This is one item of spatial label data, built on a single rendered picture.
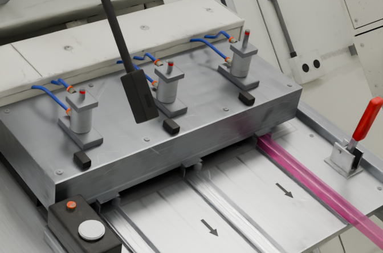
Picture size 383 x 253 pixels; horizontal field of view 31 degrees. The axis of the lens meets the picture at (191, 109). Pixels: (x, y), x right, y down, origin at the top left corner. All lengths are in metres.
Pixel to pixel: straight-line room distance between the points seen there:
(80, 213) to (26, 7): 0.29
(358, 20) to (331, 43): 1.43
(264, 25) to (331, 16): 0.41
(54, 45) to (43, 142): 0.15
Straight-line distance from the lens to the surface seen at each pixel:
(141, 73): 0.61
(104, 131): 0.74
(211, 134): 0.78
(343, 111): 3.22
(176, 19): 0.91
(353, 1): 1.83
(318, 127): 0.89
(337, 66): 3.25
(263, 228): 0.75
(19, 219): 0.73
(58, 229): 0.67
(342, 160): 0.84
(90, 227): 0.65
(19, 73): 0.78
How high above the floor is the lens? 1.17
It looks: 1 degrees down
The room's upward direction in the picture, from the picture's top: 19 degrees counter-clockwise
